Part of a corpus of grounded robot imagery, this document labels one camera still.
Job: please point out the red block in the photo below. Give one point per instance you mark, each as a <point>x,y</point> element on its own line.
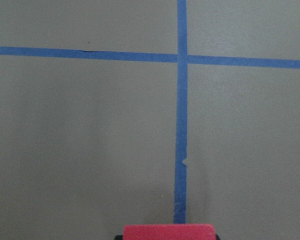
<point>169,232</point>

